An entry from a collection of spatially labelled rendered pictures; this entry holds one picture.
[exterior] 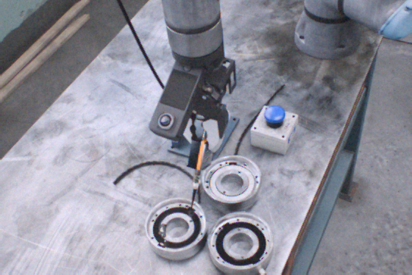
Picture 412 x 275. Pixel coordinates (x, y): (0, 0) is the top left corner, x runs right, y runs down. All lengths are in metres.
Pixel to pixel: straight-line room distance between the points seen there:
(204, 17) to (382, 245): 1.34
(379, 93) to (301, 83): 1.20
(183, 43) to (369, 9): 0.48
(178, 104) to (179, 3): 0.15
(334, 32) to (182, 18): 0.58
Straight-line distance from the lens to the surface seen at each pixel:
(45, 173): 1.08
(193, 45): 0.71
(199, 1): 0.67
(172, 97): 0.74
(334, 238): 1.87
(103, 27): 2.80
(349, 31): 1.22
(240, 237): 0.91
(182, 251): 0.88
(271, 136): 1.00
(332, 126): 1.09
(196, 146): 0.86
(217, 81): 0.78
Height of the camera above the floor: 1.59
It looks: 47 degrees down
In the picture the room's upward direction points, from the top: 7 degrees counter-clockwise
